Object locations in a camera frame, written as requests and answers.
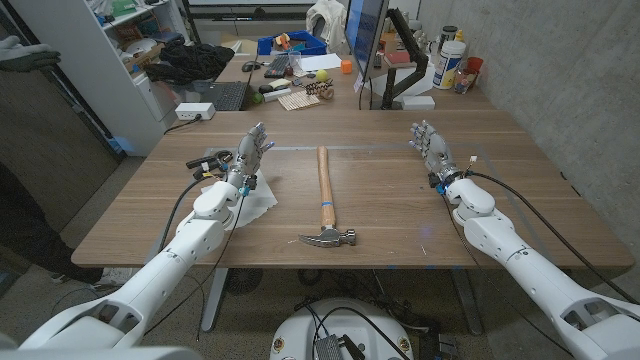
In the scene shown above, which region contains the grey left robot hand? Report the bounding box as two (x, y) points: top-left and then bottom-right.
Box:
(225, 121), (276, 190)

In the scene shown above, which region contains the white shoe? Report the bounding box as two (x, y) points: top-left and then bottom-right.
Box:
(94, 267), (134, 289)

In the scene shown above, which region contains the metal heat sink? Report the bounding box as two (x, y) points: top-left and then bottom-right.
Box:
(313, 334), (344, 360)

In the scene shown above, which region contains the person's grey gloved hand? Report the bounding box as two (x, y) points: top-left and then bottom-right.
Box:
(0, 34), (62, 74)

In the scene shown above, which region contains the red box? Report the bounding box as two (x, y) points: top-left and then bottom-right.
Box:
(384, 49), (412, 66)

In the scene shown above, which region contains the white paper towel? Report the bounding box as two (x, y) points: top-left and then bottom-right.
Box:
(200, 169), (279, 230)

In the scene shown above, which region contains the white robot torso base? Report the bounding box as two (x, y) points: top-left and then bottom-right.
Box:
(269, 298), (415, 360)

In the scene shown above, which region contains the white shelf unit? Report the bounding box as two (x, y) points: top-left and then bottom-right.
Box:
(9, 0), (191, 157)

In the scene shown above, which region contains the wooden handle claw hammer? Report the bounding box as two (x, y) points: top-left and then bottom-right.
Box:
(298, 145), (358, 249)

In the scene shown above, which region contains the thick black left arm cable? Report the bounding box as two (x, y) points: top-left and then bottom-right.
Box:
(157, 175), (217, 254)

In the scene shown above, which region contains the white power strip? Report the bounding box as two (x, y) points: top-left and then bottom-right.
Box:
(174, 102), (217, 122)

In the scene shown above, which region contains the computer monitor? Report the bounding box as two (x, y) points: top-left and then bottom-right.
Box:
(344, 0), (390, 81)

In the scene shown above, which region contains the black clamp tool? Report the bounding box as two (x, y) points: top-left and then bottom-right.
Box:
(185, 149), (235, 181)

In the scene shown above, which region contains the white wipes canister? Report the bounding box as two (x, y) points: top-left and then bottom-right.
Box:
(432, 40), (467, 91)

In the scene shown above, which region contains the grey laptop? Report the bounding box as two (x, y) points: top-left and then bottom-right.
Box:
(192, 79), (250, 112)

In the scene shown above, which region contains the blue plastic bin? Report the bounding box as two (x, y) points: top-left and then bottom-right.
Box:
(257, 29), (329, 57)

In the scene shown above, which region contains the person's dark trouser leg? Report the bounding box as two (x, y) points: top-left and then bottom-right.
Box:
(0, 162), (104, 284)

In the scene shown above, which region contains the black spring wooden toy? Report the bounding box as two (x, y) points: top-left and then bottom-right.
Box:
(304, 79), (335, 100)

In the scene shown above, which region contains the wooden slatted mat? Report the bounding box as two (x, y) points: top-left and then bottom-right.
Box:
(277, 90), (322, 112)

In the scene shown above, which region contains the dark lid bottle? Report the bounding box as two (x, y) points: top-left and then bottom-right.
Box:
(438, 24), (459, 51)

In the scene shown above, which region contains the white jacket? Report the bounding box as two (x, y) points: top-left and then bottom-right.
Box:
(305, 0), (349, 51)

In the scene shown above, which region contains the small black keyboard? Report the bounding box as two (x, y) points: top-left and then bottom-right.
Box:
(263, 53), (292, 79)

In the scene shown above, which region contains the white rectangular box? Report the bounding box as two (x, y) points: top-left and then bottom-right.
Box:
(401, 94), (436, 111)

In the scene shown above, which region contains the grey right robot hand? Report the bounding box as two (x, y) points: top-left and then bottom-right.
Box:
(408, 119), (464, 189)

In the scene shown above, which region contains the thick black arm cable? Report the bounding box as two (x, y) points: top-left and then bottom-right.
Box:
(464, 170), (640, 306)
(157, 175), (217, 254)

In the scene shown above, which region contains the white block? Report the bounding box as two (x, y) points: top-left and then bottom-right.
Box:
(263, 87), (293, 103)

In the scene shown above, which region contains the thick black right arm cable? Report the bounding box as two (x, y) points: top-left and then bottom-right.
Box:
(464, 170), (640, 306)

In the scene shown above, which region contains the black clothing pile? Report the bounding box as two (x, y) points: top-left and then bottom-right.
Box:
(143, 39), (236, 86)

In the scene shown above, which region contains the white paper sheet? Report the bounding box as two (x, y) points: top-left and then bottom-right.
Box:
(298, 52), (343, 73)

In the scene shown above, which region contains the glass jar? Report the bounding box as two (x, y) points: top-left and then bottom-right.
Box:
(453, 67), (476, 95)

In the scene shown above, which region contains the round black floor fan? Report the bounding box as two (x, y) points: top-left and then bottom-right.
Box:
(224, 268), (265, 296)

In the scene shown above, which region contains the grey table leg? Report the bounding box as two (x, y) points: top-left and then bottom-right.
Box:
(449, 268), (485, 336)
(199, 268), (230, 334)

